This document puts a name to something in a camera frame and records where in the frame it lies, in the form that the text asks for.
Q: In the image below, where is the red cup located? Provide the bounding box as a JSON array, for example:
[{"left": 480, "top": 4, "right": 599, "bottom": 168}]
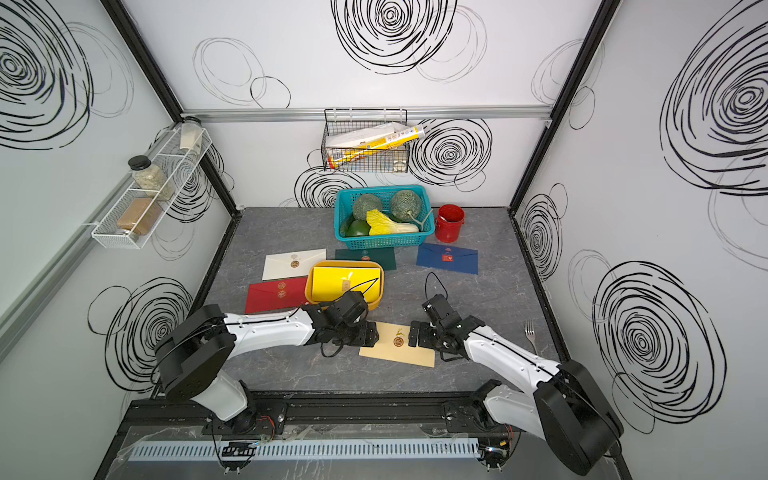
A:
[{"left": 435, "top": 204, "right": 465, "bottom": 243}]

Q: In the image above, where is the white wire wall shelf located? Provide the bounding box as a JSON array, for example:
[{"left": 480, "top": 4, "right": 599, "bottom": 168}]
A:
[{"left": 91, "top": 123, "right": 215, "bottom": 261}]

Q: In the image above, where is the black lid spice jar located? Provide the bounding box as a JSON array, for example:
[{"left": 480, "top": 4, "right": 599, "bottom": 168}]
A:
[{"left": 128, "top": 155, "right": 167, "bottom": 193}]

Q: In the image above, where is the navy blue envelope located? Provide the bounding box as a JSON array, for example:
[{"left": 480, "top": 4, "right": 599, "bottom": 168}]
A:
[{"left": 416, "top": 243, "right": 479, "bottom": 275}]

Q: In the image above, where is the right green melon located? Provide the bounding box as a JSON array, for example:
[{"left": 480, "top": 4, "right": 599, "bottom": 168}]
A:
[{"left": 390, "top": 189, "right": 423, "bottom": 222}]

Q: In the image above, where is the dark green envelope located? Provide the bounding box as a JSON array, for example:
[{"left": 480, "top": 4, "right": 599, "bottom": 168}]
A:
[{"left": 334, "top": 248, "right": 397, "bottom": 271}]

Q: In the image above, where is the white envelope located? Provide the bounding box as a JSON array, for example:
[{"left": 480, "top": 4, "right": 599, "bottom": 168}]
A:
[{"left": 262, "top": 249, "right": 327, "bottom": 281}]

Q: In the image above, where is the red envelope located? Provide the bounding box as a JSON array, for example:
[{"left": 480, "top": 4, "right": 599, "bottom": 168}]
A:
[{"left": 245, "top": 276, "right": 308, "bottom": 314}]

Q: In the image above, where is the left green melon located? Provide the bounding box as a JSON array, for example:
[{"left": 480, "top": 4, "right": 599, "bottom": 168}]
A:
[{"left": 352, "top": 193, "right": 383, "bottom": 221}]

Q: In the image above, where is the silver fork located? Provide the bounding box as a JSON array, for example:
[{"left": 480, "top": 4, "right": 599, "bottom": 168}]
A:
[{"left": 524, "top": 321, "right": 539, "bottom": 355}]

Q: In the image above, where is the yellow white cabbage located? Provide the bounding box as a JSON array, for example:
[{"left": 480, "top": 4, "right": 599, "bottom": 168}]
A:
[{"left": 366, "top": 209, "right": 420, "bottom": 236}]

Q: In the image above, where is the yellow envelope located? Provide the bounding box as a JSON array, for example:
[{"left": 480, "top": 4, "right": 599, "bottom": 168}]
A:
[{"left": 309, "top": 266, "right": 382, "bottom": 303}]

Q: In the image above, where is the beige envelope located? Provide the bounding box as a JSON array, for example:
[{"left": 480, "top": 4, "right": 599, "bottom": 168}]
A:
[{"left": 359, "top": 322, "right": 435, "bottom": 368}]

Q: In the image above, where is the green pepper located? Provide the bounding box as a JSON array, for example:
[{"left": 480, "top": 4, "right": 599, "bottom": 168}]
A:
[{"left": 344, "top": 219, "right": 371, "bottom": 238}]

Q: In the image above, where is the yellow foil roll box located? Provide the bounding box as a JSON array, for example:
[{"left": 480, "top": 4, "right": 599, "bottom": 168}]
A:
[{"left": 325, "top": 126, "right": 424, "bottom": 169}]

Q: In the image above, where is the white slotted cable duct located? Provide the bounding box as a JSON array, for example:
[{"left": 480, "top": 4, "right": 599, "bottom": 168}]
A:
[{"left": 128, "top": 438, "right": 480, "bottom": 462}]

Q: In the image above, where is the yellow storage box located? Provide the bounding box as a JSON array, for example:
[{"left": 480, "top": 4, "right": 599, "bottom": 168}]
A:
[{"left": 305, "top": 260, "right": 384, "bottom": 311}]

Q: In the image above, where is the white wrap box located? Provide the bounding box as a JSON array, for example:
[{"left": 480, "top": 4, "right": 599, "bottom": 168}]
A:
[{"left": 325, "top": 122, "right": 407, "bottom": 148}]

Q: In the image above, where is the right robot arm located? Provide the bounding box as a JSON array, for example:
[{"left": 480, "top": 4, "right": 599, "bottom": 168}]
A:
[{"left": 409, "top": 294, "right": 624, "bottom": 476}]

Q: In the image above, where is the clear lid jar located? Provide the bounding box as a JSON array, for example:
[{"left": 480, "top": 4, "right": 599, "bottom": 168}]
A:
[{"left": 180, "top": 116, "right": 203, "bottom": 154}]

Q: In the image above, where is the green melon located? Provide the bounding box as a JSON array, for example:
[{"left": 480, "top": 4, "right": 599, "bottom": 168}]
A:
[
  {"left": 352, "top": 193, "right": 383, "bottom": 221},
  {"left": 390, "top": 189, "right": 423, "bottom": 222}
]

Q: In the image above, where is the black wire wall basket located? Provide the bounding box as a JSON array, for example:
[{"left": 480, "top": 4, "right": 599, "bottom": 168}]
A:
[{"left": 320, "top": 108, "right": 409, "bottom": 173}]

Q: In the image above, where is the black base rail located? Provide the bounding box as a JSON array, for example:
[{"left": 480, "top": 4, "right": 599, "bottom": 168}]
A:
[{"left": 119, "top": 392, "right": 538, "bottom": 438}]

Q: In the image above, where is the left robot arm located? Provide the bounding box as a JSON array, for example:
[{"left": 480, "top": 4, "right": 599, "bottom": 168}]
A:
[{"left": 152, "top": 291, "right": 379, "bottom": 434}]

